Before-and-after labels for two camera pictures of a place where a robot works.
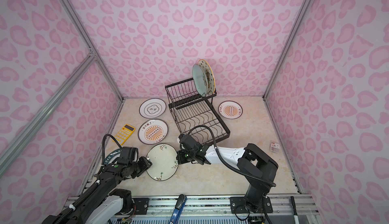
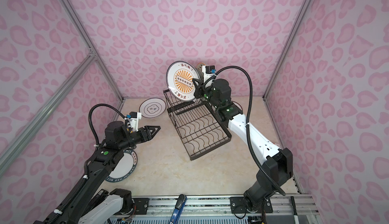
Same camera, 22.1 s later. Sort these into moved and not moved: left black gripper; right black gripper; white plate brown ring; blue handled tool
Moved: right black gripper; left black gripper
Not moved: white plate brown ring; blue handled tool
